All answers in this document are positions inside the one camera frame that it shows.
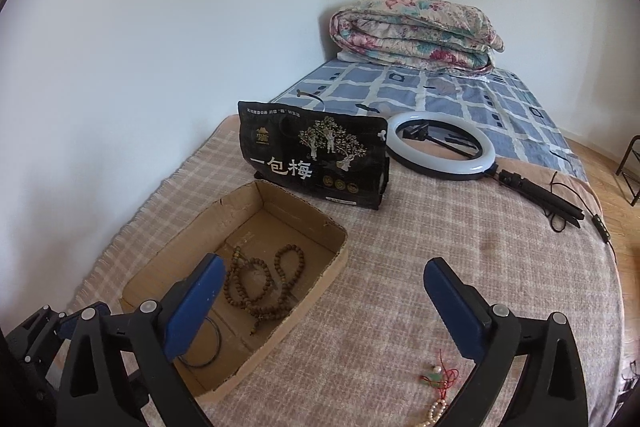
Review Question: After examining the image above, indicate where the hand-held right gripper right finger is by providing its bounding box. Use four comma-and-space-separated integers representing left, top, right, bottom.
423, 257, 590, 427

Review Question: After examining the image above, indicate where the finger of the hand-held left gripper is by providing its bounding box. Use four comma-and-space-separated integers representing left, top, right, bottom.
9, 304, 68, 388

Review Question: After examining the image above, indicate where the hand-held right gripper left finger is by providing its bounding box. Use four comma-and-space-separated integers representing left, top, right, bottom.
55, 253, 228, 427

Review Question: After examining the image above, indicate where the cardboard box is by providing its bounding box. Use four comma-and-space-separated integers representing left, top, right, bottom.
120, 179, 349, 405

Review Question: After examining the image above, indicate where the thin black bangle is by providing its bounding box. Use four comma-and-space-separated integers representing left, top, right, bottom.
180, 317, 222, 367

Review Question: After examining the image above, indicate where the beige plaid blanket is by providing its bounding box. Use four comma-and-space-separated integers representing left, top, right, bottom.
65, 114, 636, 427

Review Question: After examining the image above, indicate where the black folded tripod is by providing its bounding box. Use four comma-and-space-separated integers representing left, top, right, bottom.
492, 169, 585, 229

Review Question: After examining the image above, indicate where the black printed snack bag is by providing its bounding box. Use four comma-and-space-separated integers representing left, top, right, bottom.
237, 100, 389, 211

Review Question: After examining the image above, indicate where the dark metal rack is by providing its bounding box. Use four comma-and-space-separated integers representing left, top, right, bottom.
616, 134, 640, 208

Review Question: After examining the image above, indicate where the folded floral quilt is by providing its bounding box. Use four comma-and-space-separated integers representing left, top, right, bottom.
330, 0, 506, 74

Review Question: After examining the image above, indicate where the wooden bead necklace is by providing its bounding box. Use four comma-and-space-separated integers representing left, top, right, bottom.
224, 244, 306, 333

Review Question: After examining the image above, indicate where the red string jade pendant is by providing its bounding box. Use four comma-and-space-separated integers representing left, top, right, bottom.
419, 349, 460, 403

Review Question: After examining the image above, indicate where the white ring light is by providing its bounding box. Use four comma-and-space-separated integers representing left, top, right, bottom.
386, 112, 497, 180

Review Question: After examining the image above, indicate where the black cable with inline switch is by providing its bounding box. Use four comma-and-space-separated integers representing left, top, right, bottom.
547, 172, 618, 263

